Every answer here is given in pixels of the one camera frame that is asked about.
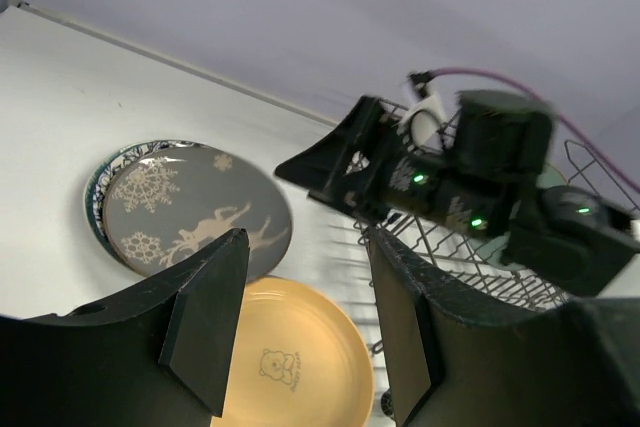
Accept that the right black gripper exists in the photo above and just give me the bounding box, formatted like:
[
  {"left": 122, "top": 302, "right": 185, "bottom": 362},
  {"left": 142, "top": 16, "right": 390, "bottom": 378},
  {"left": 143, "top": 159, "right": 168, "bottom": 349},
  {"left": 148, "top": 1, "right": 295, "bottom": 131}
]
[{"left": 274, "top": 90, "right": 555, "bottom": 237}]

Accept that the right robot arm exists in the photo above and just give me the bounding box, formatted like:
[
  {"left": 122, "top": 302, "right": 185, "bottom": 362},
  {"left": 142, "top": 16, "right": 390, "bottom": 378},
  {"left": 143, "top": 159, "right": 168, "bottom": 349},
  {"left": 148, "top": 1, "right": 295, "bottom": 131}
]
[{"left": 275, "top": 89, "right": 639, "bottom": 297}]

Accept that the dark olive plate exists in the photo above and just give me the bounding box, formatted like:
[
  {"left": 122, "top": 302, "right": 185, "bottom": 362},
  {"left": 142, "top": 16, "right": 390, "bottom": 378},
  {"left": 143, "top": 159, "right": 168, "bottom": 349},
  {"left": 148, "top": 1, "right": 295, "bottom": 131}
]
[{"left": 102, "top": 145, "right": 293, "bottom": 281}]

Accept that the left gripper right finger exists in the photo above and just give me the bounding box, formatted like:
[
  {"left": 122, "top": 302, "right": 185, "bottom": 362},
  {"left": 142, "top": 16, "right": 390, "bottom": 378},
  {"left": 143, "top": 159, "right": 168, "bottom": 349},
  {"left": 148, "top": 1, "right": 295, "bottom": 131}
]
[{"left": 368, "top": 230, "right": 639, "bottom": 426}]

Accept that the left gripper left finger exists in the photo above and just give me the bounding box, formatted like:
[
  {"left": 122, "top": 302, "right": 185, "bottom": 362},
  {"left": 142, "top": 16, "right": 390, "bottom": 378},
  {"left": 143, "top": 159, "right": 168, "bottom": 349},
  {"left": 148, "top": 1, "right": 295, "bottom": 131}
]
[{"left": 1, "top": 229, "right": 249, "bottom": 426}]

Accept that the teal patterned plate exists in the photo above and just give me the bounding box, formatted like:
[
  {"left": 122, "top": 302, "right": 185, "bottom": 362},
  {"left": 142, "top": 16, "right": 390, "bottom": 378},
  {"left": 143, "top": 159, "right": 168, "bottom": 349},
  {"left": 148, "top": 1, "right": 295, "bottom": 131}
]
[{"left": 84, "top": 139, "right": 204, "bottom": 261}]

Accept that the grey wire dish rack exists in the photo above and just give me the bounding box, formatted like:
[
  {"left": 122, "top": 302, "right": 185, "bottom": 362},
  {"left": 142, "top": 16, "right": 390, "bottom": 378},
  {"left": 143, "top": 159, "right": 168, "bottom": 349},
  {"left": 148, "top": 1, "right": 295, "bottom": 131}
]
[{"left": 349, "top": 101, "right": 640, "bottom": 418}]

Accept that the yellow plate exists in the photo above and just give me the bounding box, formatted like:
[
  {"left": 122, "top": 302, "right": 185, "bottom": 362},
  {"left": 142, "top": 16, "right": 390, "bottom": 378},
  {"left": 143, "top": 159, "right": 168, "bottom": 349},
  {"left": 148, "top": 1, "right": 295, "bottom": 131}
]
[{"left": 211, "top": 277, "right": 375, "bottom": 427}]

